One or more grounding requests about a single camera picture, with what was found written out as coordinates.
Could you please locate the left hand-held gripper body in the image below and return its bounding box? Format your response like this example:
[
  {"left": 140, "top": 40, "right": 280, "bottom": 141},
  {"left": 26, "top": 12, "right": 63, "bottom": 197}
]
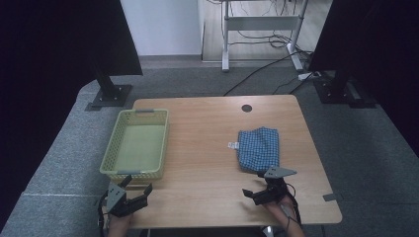
[{"left": 105, "top": 182, "right": 139, "bottom": 219}]

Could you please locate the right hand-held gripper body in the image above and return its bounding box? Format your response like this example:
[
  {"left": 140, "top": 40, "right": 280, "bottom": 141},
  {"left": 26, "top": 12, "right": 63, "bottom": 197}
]
[{"left": 253, "top": 166, "right": 297, "bottom": 206}]

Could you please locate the blue checkered cloth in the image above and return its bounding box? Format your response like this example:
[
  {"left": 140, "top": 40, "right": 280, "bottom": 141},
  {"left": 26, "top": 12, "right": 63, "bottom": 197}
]
[{"left": 227, "top": 126, "right": 282, "bottom": 175}]

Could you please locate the green plastic basket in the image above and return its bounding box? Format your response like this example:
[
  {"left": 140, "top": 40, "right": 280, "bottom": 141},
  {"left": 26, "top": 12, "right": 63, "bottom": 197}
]
[{"left": 99, "top": 108, "right": 170, "bottom": 181}]

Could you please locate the person's right hand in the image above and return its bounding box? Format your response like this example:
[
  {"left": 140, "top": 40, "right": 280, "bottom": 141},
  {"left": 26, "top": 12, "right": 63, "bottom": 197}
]
[{"left": 263, "top": 197, "right": 298, "bottom": 229}]

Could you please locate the person's left hand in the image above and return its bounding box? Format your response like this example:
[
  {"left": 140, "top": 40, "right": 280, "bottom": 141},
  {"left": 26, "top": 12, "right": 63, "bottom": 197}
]
[{"left": 108, "top": 212, "right": 133, "bottom": 232}]

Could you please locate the black metal stand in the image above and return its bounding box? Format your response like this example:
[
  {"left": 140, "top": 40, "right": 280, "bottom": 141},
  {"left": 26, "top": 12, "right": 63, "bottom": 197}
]
[
  {"left": 311, "top": 68, "right": 377, "bottom": 110},
  {"left": 85, "top": 63, "right": 133, "bottom": 113}
]

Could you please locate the white power strip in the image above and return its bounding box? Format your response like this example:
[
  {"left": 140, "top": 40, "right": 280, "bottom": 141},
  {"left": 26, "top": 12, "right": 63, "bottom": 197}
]
[{"left": 297, "top": 71, "right": 318, "bottom": 82}]

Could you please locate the black curtain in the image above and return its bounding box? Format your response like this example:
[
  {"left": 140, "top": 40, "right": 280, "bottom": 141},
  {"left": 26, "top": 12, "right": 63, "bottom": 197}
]
[
  {"left": 0, "top": 0, "right": 144, "bottom": 231},
  {"left": 308, "top": 0, "right": 419, "bottom": 158}
]

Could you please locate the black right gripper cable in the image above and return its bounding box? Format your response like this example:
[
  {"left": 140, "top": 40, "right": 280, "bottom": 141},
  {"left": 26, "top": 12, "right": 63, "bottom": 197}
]
[{"left": 284, "top": 183, "right": 303, "bottom": 229}]

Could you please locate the short black floor cable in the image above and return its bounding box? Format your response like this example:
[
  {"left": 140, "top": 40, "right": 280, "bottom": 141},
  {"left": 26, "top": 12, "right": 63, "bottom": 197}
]
[{"left": 272, "top": 76, "right": 310, "bottom": 96}]

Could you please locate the long black floor cable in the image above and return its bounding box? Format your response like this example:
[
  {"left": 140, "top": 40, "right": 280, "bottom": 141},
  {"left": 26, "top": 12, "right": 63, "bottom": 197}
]
[{"left": 222, "top": 49, "right": 305, "bottom": 98}]

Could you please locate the tangle of cables under desk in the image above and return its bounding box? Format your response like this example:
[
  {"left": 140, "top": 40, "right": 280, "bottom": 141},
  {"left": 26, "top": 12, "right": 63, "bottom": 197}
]
[{"left": 226, "top": 30, "right": 299, "bottom": 49}]

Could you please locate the white desk frame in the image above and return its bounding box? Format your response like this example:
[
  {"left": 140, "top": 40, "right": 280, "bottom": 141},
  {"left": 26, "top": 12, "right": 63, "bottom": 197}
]
[{"left": 220, "top": 0, "right": 310, "bottom": 73}]

